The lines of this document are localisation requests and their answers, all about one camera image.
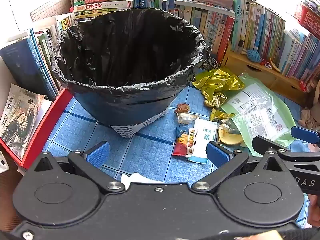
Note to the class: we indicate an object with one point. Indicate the illustrated comic booklet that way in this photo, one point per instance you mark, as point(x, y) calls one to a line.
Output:
point(17, 120)

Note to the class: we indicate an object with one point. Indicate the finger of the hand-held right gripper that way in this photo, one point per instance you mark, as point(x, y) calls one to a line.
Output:
point(305, 133)
point(262, 143)

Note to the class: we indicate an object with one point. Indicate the miniature metal bicycle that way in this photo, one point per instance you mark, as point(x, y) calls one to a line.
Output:
point(211, 60)

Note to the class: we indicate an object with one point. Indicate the clear candy wrapper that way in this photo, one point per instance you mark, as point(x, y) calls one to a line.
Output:
point(187, 118)

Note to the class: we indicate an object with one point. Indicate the red plastic basket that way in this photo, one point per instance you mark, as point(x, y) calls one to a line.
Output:
point(308, 20)

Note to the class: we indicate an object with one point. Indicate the white tissue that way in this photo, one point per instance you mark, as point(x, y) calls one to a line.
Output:
point(137, 178)

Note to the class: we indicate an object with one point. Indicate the wooden drawer box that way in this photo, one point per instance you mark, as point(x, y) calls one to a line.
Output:
point(250, 67)

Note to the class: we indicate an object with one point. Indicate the blue yarn ball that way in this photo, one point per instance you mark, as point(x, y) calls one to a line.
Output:
point(253, 55)

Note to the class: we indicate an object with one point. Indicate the white blue-print packet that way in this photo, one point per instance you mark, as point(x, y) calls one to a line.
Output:
point(203, 140)

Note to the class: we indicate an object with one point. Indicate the green plastic bag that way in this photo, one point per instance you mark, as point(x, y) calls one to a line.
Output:
point(262, 110)

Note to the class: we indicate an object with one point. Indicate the stack of lying books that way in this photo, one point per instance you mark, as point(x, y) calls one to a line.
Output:
point(105, 5)

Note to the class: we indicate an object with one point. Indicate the person's right hand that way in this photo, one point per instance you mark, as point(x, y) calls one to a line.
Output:
point(314, 210)

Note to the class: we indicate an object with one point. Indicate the upright books on drawer box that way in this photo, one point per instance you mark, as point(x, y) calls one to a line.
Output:
point(270, 30)

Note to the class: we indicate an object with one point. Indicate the black trash bin with liner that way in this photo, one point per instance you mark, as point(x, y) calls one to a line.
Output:
point(125, 55)

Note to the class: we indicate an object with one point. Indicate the beige plush toy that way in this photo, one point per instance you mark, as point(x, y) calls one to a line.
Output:
point(311, 110)

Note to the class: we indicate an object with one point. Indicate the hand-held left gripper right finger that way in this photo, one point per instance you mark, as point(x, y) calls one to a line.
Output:
point(217, 155)

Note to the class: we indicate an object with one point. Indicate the red box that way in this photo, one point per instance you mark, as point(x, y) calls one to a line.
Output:
point(47, 125)

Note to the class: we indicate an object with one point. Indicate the patterned flat book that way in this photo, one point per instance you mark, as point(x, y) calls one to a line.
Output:
point(197, 6)

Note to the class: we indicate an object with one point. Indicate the large dark blue book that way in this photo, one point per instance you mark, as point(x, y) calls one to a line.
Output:
point(22, 65)

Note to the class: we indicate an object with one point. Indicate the red snack packet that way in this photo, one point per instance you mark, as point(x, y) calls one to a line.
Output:
point(180, 142)

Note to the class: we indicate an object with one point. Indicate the yellow round lid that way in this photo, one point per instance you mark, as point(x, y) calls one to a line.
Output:
point(230, 138)

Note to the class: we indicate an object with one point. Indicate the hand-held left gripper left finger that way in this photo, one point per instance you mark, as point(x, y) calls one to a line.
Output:
point(98, 153)

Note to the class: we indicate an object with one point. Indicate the row of leaning books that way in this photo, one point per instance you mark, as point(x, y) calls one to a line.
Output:
point(47, 45)

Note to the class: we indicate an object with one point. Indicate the large gold foil wrapper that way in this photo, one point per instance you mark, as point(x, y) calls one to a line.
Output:
point(215, 82)

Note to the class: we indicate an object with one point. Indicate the long row of upright books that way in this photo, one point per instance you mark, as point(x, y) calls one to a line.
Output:
point(200, 20)

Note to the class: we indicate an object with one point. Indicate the small gold foil wrapper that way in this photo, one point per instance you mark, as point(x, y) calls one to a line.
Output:
point(220, 115)

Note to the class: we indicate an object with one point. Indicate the brown crumpled wrapper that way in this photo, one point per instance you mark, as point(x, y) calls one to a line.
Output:
point(182, 108)

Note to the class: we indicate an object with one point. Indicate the grid board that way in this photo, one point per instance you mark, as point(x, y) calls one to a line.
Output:
point(50, 6)

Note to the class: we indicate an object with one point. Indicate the white woven wastebasket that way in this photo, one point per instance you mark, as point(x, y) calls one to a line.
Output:
point(130, 130)

